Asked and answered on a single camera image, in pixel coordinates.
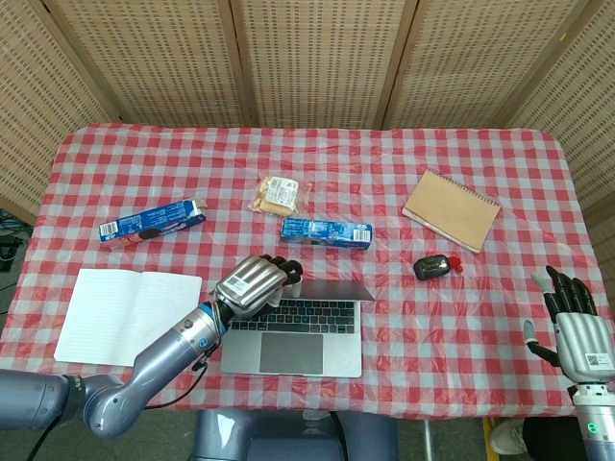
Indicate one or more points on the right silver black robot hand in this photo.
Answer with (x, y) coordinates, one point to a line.
(583, 346)

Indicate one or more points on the blue cookie box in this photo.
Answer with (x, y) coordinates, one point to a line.
(327, 233)
(154, 223)

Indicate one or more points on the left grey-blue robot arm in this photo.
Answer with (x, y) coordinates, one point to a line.
(154, 365)

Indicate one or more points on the white shoe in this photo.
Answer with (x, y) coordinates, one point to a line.
(508, 438)

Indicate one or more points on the red white checkered tablecloth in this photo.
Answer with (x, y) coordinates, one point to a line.
(432, 336)

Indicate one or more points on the brown spiral notebook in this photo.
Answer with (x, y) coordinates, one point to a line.
(454, 211)

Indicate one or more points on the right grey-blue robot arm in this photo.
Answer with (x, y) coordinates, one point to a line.
(598, 427)

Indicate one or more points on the clear bag of crackers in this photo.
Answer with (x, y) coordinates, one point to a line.
(278, 194)

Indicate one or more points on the silver laptop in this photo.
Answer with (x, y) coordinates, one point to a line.
(290, 350)

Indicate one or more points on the red charm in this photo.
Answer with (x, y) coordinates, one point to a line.
(456, 262)

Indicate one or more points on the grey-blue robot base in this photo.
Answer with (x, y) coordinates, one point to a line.
(288, 439)

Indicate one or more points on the open white lined notebook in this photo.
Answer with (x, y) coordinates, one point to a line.
(110, 312)

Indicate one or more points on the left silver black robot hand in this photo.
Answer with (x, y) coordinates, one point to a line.
(252, 283)

